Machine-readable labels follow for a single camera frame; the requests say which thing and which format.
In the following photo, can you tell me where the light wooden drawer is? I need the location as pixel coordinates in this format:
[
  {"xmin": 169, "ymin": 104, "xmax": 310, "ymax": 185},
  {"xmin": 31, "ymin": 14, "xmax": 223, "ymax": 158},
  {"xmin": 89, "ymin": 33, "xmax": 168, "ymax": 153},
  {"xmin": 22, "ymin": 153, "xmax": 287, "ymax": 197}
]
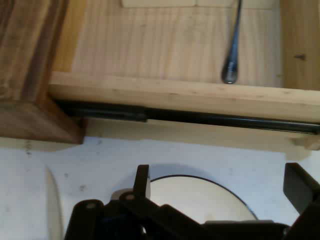
[{"xmin": 47, "ymin": 0, "xmax": 320, "ymax": 151}]

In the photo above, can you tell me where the silver table knife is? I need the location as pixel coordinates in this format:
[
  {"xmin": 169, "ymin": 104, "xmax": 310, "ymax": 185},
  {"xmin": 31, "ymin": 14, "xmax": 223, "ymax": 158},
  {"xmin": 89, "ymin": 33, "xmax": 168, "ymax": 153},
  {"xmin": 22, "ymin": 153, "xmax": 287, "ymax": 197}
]
[{"xmin": 44, "ymin": 166, "xmax": 65, "ymax": 240}]

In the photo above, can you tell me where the white plate with black rim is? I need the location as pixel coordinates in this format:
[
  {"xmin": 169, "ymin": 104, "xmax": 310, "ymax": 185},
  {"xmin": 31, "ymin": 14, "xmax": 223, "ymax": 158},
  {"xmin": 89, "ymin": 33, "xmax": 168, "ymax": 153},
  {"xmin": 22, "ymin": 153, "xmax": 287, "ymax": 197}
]
[{"xmin": 149, "ymin": 174, "xmax": 260, "ymax": 225}]

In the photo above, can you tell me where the dark wooden cabinet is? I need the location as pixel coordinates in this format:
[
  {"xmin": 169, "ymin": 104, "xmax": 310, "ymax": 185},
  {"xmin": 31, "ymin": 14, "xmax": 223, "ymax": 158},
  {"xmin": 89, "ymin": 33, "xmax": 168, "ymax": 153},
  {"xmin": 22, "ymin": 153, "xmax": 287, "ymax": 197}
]
[{"xmin": 0, "ymin": 0, "xmax": 88, "ymax": 145}]

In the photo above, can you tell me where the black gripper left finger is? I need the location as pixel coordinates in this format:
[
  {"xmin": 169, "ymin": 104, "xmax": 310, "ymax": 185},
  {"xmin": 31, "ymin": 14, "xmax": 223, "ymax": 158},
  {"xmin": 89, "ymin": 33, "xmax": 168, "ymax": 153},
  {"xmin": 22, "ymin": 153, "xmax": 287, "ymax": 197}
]
[{"xmin": 64, "ymin": 164, "xmax": 208, "ymax": 240}]

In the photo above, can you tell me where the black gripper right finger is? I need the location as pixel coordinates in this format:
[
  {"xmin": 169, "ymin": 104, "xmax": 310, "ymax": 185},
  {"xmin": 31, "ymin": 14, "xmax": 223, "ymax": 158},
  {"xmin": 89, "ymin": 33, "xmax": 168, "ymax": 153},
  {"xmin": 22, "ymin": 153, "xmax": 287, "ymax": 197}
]
[{"xmin": 283, "ymin": 162, "xmax": 320, "ymax": 240}]

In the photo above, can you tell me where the silver fork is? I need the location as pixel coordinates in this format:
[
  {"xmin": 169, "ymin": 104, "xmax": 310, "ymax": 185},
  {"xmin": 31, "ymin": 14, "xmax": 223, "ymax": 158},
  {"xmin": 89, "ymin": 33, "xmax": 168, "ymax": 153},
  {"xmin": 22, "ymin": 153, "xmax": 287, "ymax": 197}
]
[{"xmin": 220, "ymin": 0, "xmax": 244, "ymax": 85}]

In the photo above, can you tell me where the black metal drawer slide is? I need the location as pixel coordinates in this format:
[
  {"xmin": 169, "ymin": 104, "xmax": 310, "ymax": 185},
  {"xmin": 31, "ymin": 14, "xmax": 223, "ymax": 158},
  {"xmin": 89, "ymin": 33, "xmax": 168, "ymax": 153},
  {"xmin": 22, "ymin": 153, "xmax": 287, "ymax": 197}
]
[{"xmin": 53, "ymin": 99, "xmax": 320, "ymax": 136}]

